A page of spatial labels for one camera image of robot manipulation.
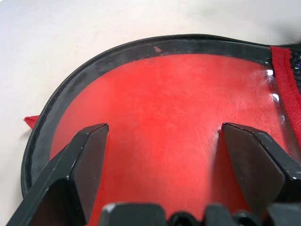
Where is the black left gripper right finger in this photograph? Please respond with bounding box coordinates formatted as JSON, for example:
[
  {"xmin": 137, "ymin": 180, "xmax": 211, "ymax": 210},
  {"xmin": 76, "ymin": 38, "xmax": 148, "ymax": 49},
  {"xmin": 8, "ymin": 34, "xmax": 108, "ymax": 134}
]
[{"xmin": 222, "ymin": 122, "xmax": 301, "ymax": 218}]

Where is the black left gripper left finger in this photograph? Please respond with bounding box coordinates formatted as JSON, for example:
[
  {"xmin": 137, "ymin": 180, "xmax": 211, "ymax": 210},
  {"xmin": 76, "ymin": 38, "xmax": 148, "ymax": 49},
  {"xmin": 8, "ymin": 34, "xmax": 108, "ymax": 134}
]
[{"xmin": 4, "ymin": 123, "xmax": 110, "ymax": 226}]

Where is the black red paddle case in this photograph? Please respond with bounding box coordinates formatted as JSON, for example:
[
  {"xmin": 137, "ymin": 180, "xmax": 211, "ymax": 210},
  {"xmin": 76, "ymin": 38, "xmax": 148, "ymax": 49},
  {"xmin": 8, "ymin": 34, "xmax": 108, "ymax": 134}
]
[{"xmin": 20, "ymin": 34, "xmax": 301, "ymax": 226}]

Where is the red table tennis paddle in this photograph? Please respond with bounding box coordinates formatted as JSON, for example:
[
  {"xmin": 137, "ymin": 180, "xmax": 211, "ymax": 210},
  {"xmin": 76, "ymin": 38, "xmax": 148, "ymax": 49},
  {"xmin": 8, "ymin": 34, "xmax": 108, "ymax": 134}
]
[{"xmin": 48, "ymin": 53, "xmax": 293, "ymax": 226}]

